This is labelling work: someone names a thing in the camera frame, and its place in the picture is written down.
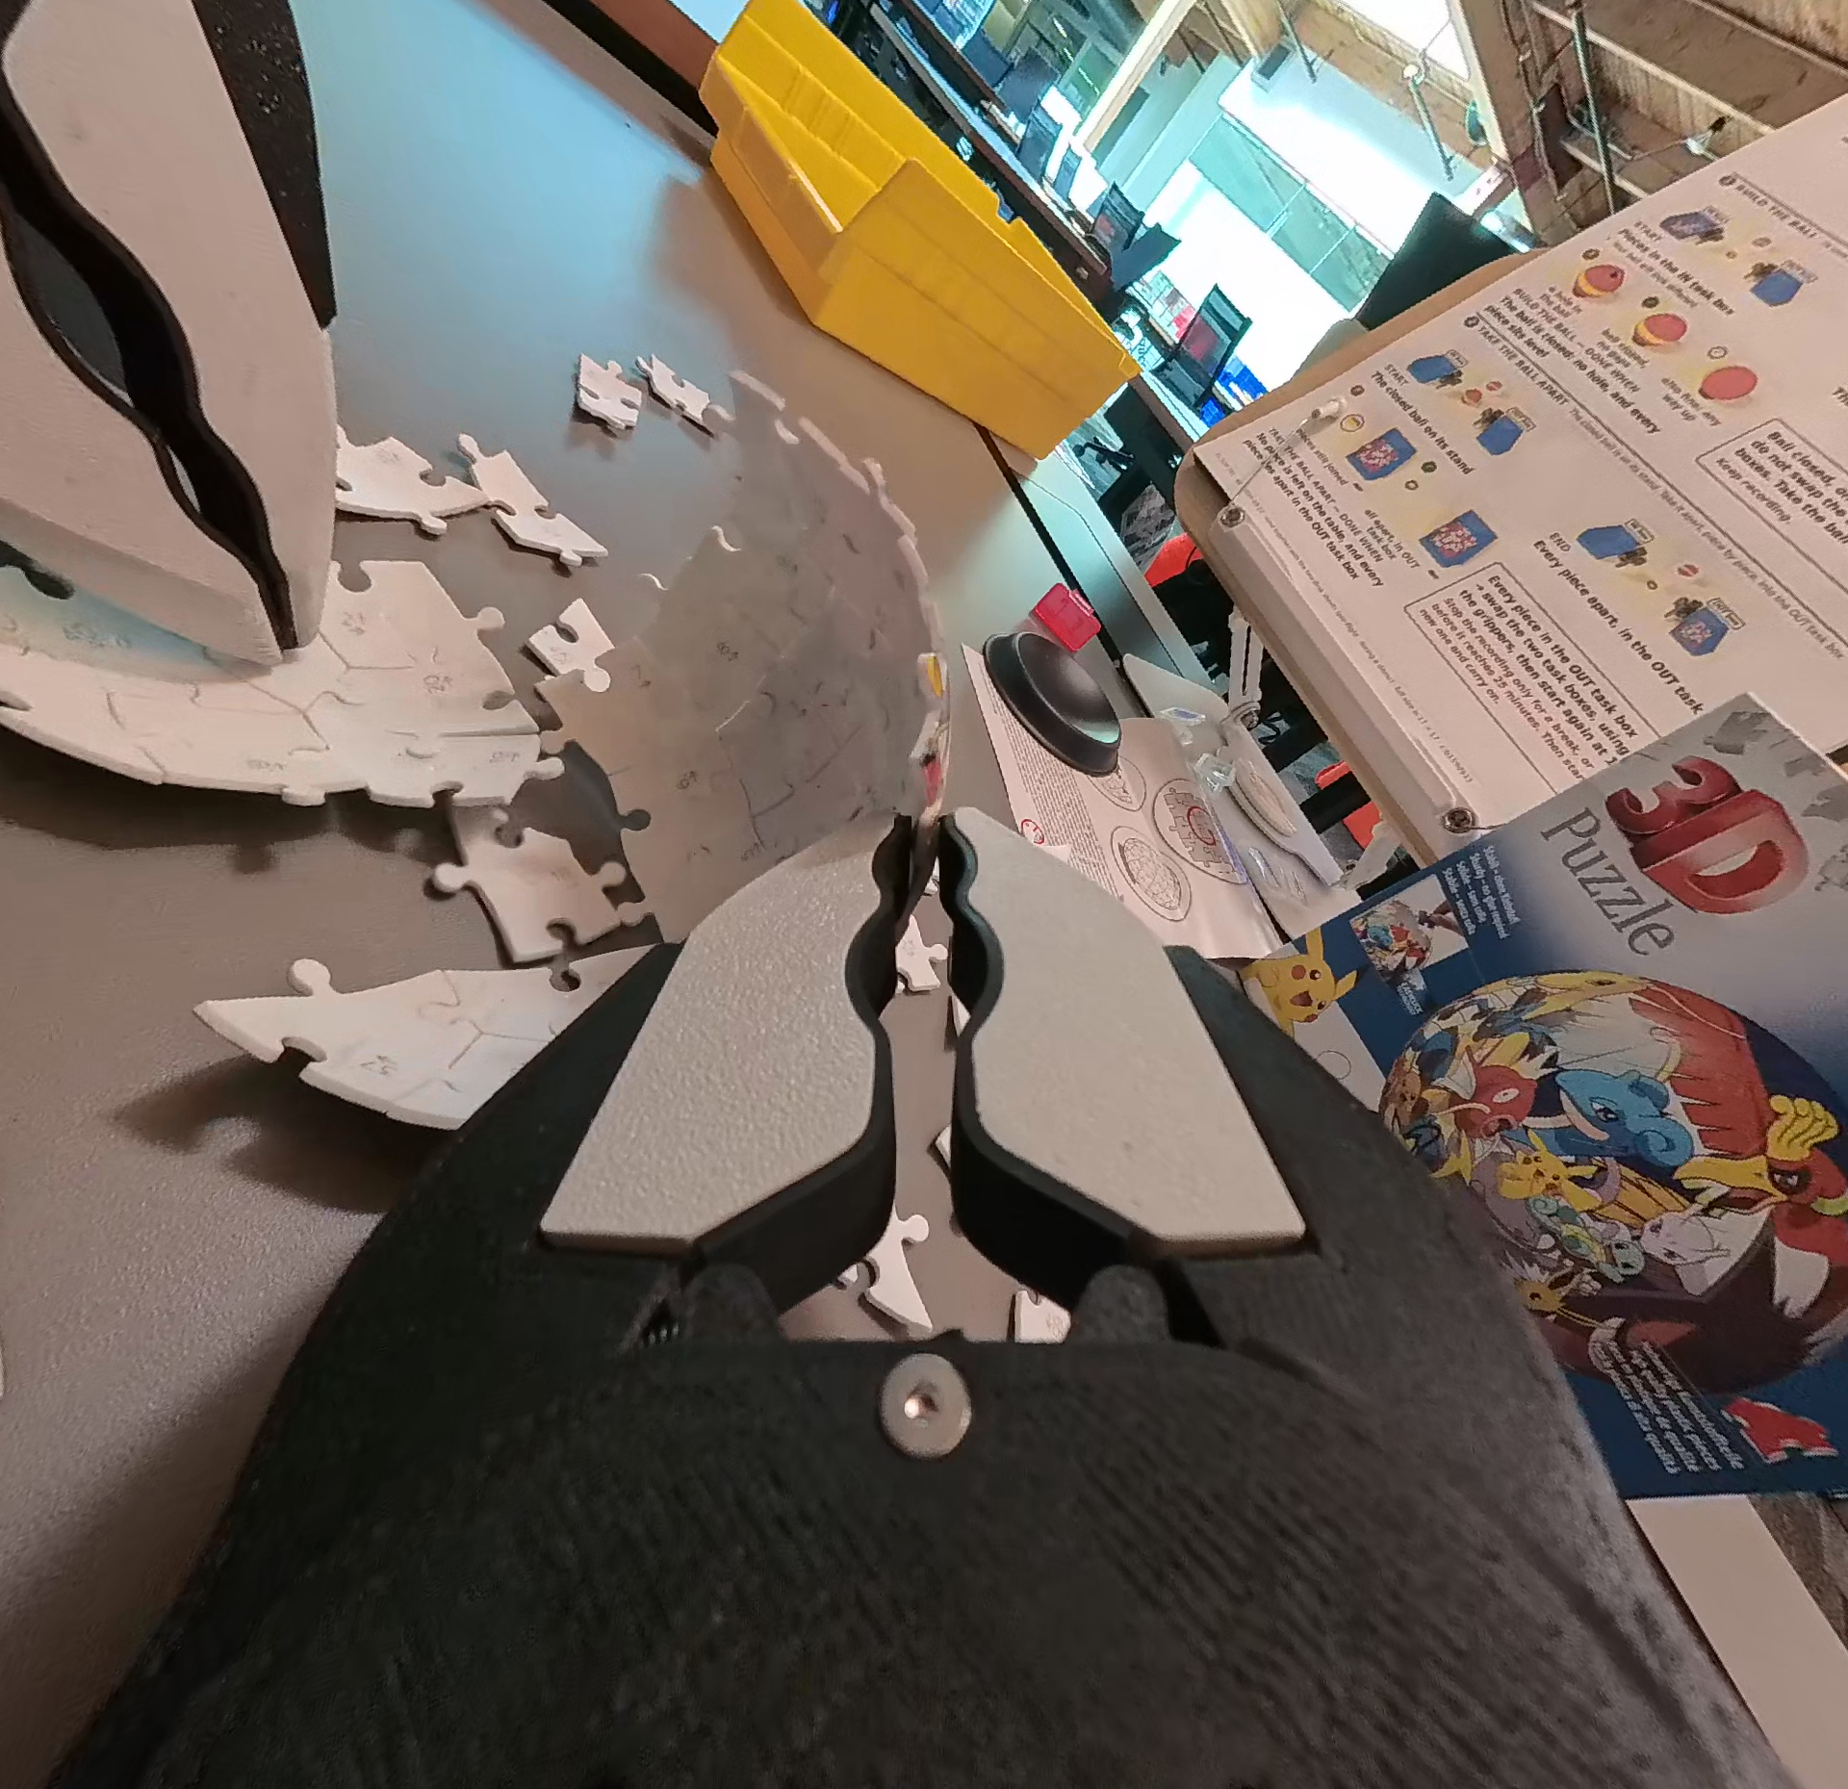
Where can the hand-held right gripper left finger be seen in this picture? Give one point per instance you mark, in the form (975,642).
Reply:
(737,1096)

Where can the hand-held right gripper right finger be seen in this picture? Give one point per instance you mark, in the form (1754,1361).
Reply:
(1127,1096)

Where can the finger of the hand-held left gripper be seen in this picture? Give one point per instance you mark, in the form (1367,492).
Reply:
(187,230)
(89,476)

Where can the small white puzzle ball section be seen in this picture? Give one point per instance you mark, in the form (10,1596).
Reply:
(391,692)

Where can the large white puzzle ball shell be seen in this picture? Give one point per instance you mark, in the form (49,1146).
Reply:
(781,633)

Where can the joined white puzzle pieces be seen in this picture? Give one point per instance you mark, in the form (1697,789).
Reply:
(550,879)

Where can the scattered white puzzle pieces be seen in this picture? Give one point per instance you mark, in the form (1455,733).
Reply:
(404,483)

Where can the white puzzle strip section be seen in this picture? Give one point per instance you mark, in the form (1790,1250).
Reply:
(417,1041)

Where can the black round ball stand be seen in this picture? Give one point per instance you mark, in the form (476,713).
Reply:
(1055,707)

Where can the blue printed puzzle box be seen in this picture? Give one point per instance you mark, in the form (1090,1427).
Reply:
(1588,1096)

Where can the white instruction leaflet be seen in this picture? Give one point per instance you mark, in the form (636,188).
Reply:
(1055,836)

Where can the clear plastic parts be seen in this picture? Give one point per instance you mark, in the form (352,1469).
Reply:
(1278,822)

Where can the small red block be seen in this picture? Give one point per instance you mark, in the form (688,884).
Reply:
(1063,616)

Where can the orange plastic item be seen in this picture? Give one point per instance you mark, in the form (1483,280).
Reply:
(1178,566)

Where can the yellow plastic bin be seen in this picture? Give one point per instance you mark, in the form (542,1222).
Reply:
(926,273)

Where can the instruction sheet board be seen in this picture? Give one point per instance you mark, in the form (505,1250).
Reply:
(1515,519)

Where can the white board bracket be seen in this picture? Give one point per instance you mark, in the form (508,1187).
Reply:
(1245,665)

